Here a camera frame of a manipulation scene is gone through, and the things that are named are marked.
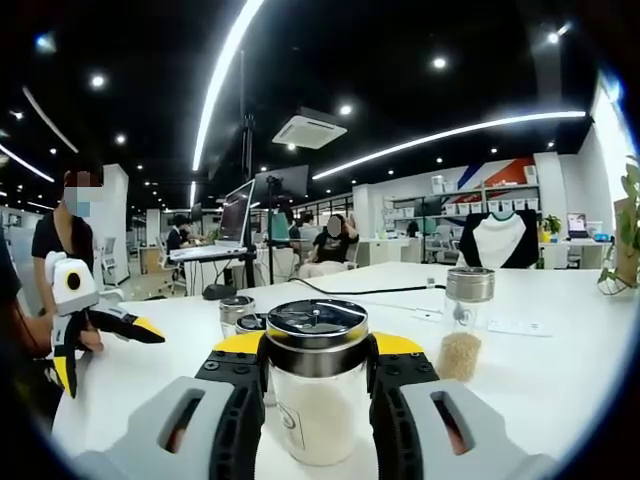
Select person's left hand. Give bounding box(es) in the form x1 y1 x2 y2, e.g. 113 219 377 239
74 322 105 353

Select black camera tripod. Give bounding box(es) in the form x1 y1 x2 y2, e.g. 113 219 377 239
263 174 282 287

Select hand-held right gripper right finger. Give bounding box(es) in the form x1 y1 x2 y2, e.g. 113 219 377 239
367 329 557 480

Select white plant pot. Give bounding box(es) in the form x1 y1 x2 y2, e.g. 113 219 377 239
598 269 640 298

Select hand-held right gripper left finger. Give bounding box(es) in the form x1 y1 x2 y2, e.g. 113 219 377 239
74 332 269 480

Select green leafy plant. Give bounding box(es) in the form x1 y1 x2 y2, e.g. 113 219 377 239
597 154 640 281

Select small glass seasoning bottle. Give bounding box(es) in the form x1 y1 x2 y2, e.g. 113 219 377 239
218 295 257 341
234 313 269 337

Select small potted plant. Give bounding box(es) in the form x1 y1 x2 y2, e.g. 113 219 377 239
542 214 563 245

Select white paper strip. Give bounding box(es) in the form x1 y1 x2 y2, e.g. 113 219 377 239
486 317 554 338

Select open silver laptop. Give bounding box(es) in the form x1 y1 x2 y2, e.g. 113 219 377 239
168 179 257 262

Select brown cardboard box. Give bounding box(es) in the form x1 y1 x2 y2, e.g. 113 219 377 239
613 197 640 289

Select tall seasoning bottle brown grains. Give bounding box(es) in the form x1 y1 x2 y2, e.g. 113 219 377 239
438 267 497 384

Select person's black shirt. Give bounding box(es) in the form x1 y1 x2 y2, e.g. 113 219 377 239
0 234 64 431

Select black monitor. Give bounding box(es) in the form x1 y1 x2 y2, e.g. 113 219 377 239
253 164 311 212

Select group of round ceiling spotlights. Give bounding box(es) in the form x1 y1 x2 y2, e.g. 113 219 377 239
9 19 564 174

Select white shirt with black sleeves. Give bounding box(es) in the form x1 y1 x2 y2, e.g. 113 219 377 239
457 209 542 270

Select shelf with white boxes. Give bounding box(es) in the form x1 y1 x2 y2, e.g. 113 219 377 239
383 164 542 237

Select row of white desk chairs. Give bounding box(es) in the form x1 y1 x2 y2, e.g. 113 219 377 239
419 222 461 264

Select small computer monitor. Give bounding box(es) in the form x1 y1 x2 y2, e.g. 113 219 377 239
566 213 590 240

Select black table cable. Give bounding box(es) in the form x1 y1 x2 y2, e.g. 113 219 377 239
292 276 447 298

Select tall seasoning bottle white grains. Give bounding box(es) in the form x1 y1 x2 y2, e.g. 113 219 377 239
257 298 379 467

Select black pouch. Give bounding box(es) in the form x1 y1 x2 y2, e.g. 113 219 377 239
201 283 237 302

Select black stand pole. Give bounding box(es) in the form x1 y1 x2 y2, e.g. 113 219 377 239
240 49 257 290

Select curved ceiling light strip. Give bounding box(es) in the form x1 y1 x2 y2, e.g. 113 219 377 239
191 0 267 172
311 110 587 181

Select ceiling air conditioner unit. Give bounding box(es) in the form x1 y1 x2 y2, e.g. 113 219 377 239
271 106 348 151

